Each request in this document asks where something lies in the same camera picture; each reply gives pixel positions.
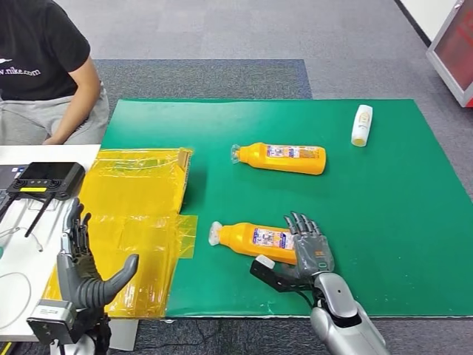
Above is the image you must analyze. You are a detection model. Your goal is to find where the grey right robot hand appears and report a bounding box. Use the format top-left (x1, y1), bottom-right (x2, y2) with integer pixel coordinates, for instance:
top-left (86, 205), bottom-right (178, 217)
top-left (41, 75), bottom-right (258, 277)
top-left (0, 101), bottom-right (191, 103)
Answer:
top-left (284, 212), bottom-right (335, 280)

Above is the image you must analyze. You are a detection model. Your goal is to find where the white cabinet with red panel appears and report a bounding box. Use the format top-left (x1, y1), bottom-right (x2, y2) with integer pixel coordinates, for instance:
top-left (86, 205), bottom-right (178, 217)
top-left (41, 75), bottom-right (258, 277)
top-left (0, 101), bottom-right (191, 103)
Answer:
top-left (425, 0), bottom-right (473, 109)

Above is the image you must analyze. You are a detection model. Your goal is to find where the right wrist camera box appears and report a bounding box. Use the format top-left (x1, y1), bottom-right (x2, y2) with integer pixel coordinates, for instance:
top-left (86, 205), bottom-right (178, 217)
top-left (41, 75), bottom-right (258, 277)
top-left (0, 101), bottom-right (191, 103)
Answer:
top-left (250, 254), bottom-right (315, 294)

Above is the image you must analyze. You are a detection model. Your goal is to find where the white desk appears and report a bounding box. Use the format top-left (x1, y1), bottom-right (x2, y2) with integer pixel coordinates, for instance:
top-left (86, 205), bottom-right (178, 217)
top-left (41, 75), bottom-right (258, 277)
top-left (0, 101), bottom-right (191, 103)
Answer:
top-left (0, 144), bottom-right (140, 351)

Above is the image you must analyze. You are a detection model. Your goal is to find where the person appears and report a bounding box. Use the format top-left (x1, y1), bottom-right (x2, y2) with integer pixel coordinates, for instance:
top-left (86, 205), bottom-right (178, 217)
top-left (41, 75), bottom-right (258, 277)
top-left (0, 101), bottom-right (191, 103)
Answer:
top-left (0, 0), bottom-right (110, 146)

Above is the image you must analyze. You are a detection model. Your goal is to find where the black remote controller with antennas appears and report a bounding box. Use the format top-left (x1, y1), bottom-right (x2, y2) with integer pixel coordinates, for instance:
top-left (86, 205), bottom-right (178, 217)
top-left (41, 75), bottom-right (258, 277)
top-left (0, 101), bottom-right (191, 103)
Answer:
top-left (0, 162), bottom-right (86, 239)

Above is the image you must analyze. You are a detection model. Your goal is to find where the small white bottle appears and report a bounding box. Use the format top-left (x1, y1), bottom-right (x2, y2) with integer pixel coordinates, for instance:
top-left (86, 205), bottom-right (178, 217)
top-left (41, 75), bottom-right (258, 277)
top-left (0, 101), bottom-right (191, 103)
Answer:
top-left (350, 104), bottom-right (373, 148)

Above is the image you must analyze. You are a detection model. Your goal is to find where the orange bottle with clear cap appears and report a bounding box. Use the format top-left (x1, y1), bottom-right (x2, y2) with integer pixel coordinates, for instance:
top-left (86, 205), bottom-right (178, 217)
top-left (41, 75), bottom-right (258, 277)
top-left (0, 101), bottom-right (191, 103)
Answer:
top-left (230, 142), bottom-right (327, 176)
top-left (208, 221), bottom-right (299, 266)

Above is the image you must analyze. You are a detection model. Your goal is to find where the green mat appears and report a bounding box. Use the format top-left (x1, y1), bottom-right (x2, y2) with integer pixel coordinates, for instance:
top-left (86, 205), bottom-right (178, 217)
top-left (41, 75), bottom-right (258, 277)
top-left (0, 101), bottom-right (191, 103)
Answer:
top-left (102, 99), bottom-right (473, 319)

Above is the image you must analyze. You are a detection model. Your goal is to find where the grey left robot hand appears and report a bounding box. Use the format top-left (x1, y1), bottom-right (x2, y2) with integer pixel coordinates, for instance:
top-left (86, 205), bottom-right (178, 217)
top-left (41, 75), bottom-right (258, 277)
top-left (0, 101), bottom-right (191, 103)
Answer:
top-left (57, 197), bottom-right (140, 311)

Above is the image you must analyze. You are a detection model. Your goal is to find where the yellow film wrapped flat box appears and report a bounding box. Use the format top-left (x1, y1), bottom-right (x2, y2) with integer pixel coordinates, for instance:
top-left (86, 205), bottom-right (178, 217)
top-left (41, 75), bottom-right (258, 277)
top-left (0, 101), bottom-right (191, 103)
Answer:
top-left (42, 146), bottom-right (198, 320)

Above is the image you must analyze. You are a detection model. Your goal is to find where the dark laptop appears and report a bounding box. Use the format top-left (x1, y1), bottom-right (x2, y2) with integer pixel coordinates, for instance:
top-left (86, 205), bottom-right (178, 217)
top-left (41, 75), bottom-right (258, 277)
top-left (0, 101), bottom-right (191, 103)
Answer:
top-left (0, 164), bottom-right (29, 207)

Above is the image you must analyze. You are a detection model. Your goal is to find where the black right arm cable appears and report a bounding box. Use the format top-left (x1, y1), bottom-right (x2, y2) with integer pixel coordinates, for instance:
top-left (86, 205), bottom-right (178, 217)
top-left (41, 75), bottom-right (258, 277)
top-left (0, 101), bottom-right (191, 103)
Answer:
top-left (293, 288), bottom-right (315, 311)

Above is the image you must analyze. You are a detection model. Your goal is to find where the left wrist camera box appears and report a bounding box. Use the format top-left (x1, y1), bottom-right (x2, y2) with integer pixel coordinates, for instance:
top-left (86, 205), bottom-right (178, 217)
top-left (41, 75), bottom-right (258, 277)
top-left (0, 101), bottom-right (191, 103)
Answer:
top-left (26, 300), bottom-right (78, 346)

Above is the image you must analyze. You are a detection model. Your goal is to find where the thin white cable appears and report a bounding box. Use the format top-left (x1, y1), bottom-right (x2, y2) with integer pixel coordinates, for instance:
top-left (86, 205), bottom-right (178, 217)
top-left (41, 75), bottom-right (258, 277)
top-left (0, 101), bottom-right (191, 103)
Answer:
top-left (0, 271), bottom-right (32, 330)
top-left (0, 226), bottom-right (44, 254)

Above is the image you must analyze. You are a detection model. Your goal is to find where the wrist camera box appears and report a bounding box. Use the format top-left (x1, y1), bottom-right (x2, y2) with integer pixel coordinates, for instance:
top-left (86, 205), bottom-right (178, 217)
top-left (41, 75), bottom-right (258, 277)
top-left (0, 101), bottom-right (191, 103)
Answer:
top-left (250, 254), bottom-right (315, 294)
top-left (26, 300), bottom-right (78, 346)

